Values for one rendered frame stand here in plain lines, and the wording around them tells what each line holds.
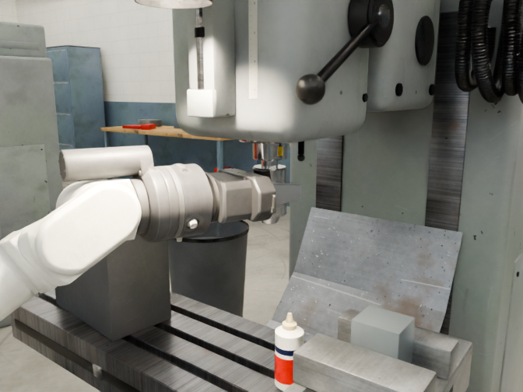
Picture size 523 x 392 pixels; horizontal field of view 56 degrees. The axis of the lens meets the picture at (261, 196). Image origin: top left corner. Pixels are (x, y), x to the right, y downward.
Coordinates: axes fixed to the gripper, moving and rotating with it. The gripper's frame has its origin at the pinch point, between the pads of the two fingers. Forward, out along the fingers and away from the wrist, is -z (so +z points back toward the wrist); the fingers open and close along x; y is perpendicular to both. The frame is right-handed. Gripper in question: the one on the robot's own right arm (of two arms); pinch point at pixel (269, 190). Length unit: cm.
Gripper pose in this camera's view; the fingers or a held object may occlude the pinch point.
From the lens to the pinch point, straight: 66.4
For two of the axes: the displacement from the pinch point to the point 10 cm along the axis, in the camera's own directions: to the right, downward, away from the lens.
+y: -0.1, 9.8, 2.0
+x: -5.5, -1.8, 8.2
